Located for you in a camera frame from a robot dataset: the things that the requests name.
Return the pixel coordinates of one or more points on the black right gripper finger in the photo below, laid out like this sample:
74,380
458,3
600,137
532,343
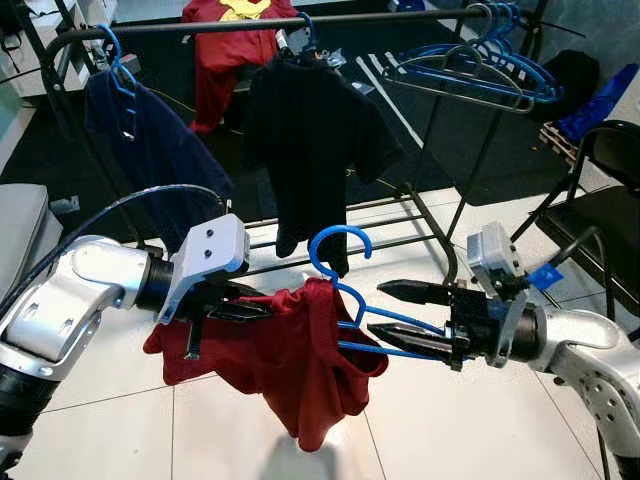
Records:
410,342
415,291

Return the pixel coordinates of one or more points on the plain red t-shirt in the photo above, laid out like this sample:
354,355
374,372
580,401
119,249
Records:
280,370

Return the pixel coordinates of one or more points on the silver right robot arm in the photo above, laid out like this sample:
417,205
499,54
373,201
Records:
590,350

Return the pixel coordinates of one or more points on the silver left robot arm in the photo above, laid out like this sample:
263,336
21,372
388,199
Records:
70,300

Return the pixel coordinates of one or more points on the black floor carpet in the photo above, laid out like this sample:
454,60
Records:
390,180

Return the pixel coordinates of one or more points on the navy blue t-shirt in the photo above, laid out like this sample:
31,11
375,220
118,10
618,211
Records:
150,150

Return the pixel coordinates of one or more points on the black folding chair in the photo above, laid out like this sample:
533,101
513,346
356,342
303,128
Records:
600,215

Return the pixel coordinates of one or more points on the plain black t-shirt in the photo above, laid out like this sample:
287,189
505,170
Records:
310,140

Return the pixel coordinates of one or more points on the red shirt with yellow star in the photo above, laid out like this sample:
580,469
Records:
215,70

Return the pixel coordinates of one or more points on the bright blue cloth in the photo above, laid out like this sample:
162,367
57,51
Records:
600,105

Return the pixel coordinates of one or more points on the black bag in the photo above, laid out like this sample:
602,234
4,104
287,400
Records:
570,85

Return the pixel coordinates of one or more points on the black metal clothes rack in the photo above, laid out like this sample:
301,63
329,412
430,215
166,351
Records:
400,14

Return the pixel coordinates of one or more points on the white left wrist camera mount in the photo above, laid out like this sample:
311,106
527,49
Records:
215,245

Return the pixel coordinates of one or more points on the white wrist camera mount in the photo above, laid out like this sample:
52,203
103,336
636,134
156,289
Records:
495,250
215,245

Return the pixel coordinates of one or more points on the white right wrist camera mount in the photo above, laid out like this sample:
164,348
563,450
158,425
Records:
495,250

